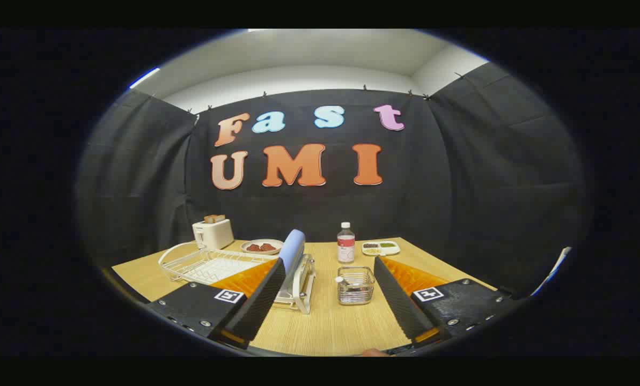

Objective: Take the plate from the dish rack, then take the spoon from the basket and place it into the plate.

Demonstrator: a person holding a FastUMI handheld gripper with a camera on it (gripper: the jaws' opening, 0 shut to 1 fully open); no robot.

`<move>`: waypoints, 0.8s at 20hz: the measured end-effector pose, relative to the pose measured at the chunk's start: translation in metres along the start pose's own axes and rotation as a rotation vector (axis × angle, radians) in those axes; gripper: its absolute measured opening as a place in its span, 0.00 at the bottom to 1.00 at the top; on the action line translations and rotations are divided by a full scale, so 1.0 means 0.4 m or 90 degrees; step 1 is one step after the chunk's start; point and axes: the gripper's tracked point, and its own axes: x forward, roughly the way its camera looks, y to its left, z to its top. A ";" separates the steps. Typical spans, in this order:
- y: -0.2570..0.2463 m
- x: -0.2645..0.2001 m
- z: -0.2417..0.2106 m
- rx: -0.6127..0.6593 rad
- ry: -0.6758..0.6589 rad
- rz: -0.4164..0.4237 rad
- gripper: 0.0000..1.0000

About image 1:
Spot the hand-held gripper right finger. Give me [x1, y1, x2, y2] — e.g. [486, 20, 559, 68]
[373, 255, 516, 349]

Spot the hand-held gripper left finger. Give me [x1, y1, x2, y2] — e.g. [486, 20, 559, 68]
[147, 257, 288, 350]

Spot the metal wire basket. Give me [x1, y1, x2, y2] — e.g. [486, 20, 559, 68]
[336, 266, 376, 306]

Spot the white wire dish rack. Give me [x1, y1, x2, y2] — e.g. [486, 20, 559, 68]
[158, 241, 317, 315]

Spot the light blue plate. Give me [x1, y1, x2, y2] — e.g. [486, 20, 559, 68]
[278, 229, 306, 274]

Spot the small beige dish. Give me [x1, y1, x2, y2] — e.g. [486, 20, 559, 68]
[240, 239, 284, 256]

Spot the white divided snack tray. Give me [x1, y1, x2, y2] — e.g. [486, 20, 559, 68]
[362, 241, 401, 256]

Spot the clear bottle with red label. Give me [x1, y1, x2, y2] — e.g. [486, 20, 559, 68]
[337, 222, 356, 264]

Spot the white toaster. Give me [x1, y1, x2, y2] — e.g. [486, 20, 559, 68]
[192, 219, 235, 250]

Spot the black backdrop cloth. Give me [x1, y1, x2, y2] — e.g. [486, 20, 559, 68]
[76, 62, 591, 301]

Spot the ceiling light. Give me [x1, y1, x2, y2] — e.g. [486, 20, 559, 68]
[128, 67, 161, 90]

